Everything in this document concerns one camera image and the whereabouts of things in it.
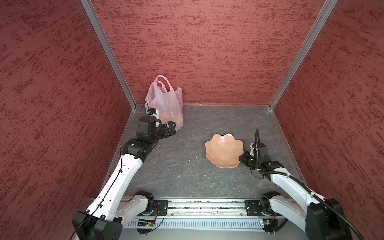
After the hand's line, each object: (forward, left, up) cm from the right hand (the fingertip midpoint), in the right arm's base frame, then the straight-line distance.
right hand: (237, 159), depth 87 cm
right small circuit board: (-31, -9, -6) cm, 33 cm away
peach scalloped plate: (+9, +6, -6) cm, 12 cm away
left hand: (+8, +39, +21) cm, 45 cm away
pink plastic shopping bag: (+35, +42, +16) cm, 57 cm away
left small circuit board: (-29, +53, -7) cm, 61 cm away
